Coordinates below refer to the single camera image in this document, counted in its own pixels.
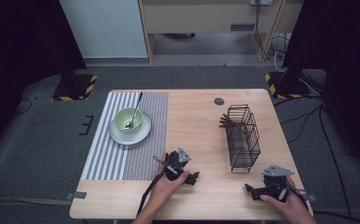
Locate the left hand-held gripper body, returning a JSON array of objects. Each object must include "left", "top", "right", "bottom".
[{"left": 162, "top": 147, "right": 192, "bottom": 182}]

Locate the person's left hand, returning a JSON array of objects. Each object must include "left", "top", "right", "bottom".
[{"left": 149, "top": 153, "right": 190, "bottom": 206}]

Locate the white cable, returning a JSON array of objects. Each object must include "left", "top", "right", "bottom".
[{"left": 270, "top": 33, "right": 291, "bottom": 73}]

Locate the white cabinet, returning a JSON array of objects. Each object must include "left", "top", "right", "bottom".
[{"left": 59, "top": 0, "right": 148, "bottom": 59}]

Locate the black wire basket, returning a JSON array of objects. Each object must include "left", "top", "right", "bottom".
[{"left": 224, "top": 104, "right": 261, "bottom": 173}]

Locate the green bowl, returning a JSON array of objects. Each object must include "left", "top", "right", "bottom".
[{"left": 112, "top": 106, "right": 145, "bottom": 135}]

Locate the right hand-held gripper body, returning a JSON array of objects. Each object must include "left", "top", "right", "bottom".
[{"left": 261, "top": 164, "right": 296, "bottom": 203}]

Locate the metal spoon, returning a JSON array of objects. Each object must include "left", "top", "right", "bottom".
[{"left": 124, "top": 91, "right": 144, "bottom": 131}]

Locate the branching black floor cable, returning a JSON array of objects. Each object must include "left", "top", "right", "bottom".
[{"left": 273, "top": 96, "right": 325, "bottom": 145}]

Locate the black hanging cable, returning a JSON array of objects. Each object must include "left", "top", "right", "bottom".
[{"left": 254, "top": 0, "right": 274, "bottom": 63}]

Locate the light wooden desk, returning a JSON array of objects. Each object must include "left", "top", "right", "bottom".
[{"left": 137, "top": 0, "right": 303, "bottom": 63}]

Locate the long black floor cable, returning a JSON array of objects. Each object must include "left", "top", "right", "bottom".
[{"left": 312, "top": 105, "right": 360, "bottom": 224}]

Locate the black curtain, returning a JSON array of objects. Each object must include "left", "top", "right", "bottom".
[
  {"left": 282, "top": 0, "right": 360, "bottom": 175},
  {"left": 0, "top": 0, "right": 88, "bottom": 160}
]

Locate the person's right hand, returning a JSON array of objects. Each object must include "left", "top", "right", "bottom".
[{"left": 260, "top": 176, "right": 310, "bottom": 218}]

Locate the white plate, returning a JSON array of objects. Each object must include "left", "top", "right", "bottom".
[{"left": 108, "top": 111, "right": 153, "bottom": 147}]

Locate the thin black floor cable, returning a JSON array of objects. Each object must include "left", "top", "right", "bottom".
[{"left": 13, "top": 98, "right": 34, "bottom": 117}]

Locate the striped woven placemat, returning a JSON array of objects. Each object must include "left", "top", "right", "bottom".
[{"left": 80, "top": 91, "right": 170, "bottom": 181}]

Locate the black stand with striped base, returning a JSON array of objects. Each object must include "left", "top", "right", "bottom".
[
  {"left": 264, "top": 69, "right": 312, "bottom": 100},
  {"left": 51, "top": 59, "right": 98, "bottom": 102}
]

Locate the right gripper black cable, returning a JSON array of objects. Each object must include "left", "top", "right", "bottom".
[{"left": 288, "top": 185, "right": 310, "bottom": 210}]

